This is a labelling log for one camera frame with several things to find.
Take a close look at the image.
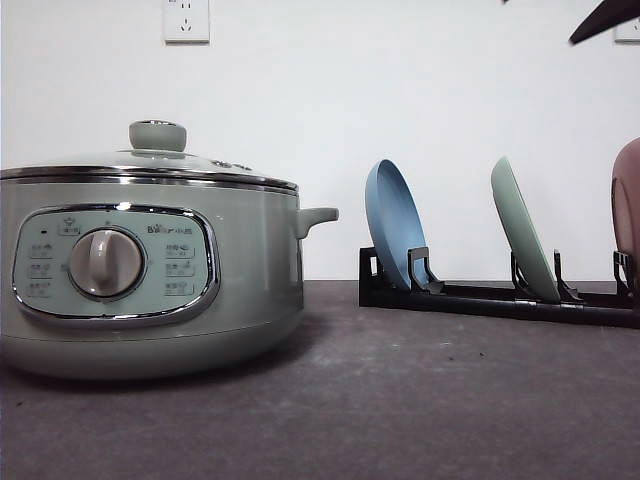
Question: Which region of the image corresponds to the white wall socket left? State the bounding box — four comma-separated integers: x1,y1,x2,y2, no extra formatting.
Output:
164,0,210,46

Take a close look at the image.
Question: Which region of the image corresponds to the glass steamer lid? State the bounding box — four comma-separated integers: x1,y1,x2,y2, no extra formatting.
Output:
0,120,299,192

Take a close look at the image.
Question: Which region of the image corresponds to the pink plate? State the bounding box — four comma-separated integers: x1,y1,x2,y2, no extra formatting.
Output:
611,136,640,296

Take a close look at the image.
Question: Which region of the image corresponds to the green plate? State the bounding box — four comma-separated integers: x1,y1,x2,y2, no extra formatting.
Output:
491,157,561,305

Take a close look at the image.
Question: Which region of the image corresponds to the white wall socket right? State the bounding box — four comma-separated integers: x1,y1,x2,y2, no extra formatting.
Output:
614,16,640,44

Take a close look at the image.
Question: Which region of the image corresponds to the blue plate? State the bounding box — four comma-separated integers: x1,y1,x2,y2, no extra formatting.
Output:
365,159,427,290

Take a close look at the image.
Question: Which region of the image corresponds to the white wall socket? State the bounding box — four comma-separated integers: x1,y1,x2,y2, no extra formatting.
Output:
614,16,640,44
164,0,210,46

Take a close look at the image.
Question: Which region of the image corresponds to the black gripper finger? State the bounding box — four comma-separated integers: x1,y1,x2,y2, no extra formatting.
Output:
568,0,640,44

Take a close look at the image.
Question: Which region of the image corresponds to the green electric steamer pot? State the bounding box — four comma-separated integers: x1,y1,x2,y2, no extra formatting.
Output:
0,165,339,380

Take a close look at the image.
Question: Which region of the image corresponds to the black plate rack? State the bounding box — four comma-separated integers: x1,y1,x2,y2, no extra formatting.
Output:
359,246,640,328

